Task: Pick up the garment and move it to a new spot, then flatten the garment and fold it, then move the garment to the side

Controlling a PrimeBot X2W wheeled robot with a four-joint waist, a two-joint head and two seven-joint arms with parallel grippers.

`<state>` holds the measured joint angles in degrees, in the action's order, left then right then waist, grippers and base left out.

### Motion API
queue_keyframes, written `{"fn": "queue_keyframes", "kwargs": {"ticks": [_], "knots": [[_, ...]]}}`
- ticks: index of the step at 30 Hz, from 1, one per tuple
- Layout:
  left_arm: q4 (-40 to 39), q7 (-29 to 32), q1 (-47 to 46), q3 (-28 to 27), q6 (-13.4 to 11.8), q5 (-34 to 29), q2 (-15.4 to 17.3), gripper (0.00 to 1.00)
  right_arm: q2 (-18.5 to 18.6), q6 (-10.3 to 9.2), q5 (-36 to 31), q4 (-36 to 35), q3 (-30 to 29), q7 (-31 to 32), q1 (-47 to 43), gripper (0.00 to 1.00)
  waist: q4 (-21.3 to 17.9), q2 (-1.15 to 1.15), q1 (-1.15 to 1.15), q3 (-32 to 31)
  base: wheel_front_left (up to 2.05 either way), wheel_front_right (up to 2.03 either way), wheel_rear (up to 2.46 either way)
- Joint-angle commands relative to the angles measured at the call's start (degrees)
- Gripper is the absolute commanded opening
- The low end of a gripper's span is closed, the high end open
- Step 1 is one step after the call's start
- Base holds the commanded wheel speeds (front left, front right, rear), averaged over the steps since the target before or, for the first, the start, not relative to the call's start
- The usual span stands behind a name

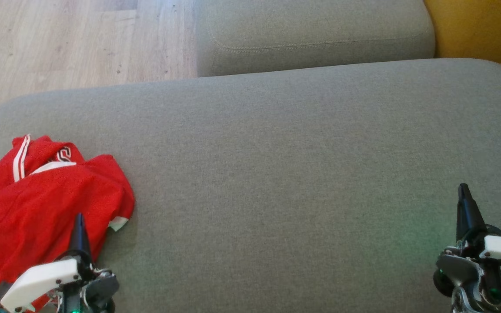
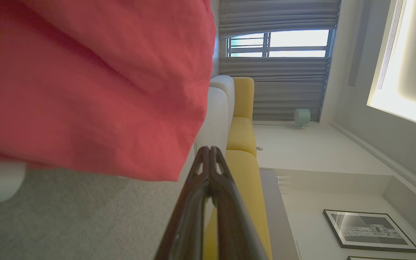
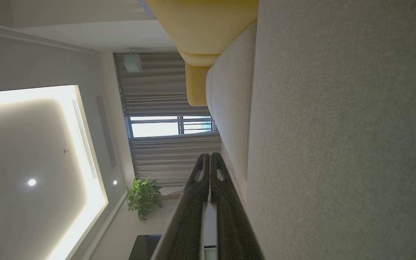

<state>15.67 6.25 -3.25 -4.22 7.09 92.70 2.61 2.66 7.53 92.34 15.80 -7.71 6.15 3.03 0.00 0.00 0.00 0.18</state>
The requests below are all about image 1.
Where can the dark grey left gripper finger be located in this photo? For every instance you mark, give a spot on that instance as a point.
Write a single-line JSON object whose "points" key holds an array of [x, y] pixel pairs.
{"points": [[80, 239]]}

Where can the yellow sofa back cushion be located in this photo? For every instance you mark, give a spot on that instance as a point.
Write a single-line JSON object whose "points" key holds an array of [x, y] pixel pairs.
{"points": [[485, 30]]}

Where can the red garment with white band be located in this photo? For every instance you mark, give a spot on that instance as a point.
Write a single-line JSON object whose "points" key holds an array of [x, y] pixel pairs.
{"points": [[37, 208]]}

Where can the grey sofa cushion with seam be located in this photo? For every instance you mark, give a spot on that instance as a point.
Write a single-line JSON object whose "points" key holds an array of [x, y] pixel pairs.
{"points": [[311, 34]]}

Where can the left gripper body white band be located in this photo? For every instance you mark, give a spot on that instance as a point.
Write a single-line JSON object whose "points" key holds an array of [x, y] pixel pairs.
{"points": [[37, 282]]}

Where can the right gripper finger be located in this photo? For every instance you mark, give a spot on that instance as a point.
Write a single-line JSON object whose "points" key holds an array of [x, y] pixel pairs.
{"points": [[468, 217]]}

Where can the large grey sofa seat cushion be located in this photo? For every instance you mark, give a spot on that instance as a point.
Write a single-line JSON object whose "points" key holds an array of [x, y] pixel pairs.
{"points": [[276, 174]]}

